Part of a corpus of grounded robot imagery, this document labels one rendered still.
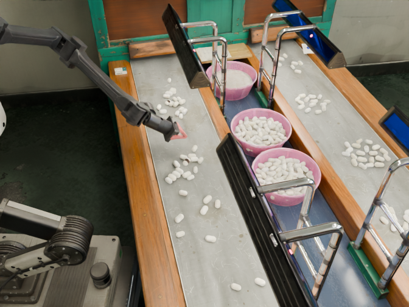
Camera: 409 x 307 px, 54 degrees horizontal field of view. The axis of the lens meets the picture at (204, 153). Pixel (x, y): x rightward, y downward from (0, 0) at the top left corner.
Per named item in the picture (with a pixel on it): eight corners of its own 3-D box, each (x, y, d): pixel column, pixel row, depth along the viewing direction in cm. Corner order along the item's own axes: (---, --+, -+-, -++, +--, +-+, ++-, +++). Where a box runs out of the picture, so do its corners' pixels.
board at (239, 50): (193, 64, 215) (193, 63, 214) (187, 51, 225) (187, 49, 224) (252, 57, 221) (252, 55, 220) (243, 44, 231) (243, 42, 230)
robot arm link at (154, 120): (141, 127, 154) (150, 115, 152) (138, 117, 159) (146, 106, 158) (156, 133, 158) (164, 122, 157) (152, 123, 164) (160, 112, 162)
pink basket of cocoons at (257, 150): (255, 172, 169) (258, 155, 162) (218, 137, 185) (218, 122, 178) (300, 147, 180) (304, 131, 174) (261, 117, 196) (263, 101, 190)
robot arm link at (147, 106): (125, 122, 152) (138, 105, 150) (120, 107, 161) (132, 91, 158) (151, 134, 159) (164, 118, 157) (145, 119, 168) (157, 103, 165)
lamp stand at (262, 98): (267, 117, 196) (279, 31, 166) (254, 94, 210) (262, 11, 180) (304, 111, 199) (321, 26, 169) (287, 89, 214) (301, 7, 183)
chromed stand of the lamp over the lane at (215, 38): (187, 130, 189) (184, 42, 158) (179, 105, 203) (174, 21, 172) (226, 123, 192) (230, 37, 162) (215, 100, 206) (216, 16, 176)
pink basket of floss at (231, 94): (240, 110, 200) (241, 94, 194) (195, 93, 211) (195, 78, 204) (264, 85, 216) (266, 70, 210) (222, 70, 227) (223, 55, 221)
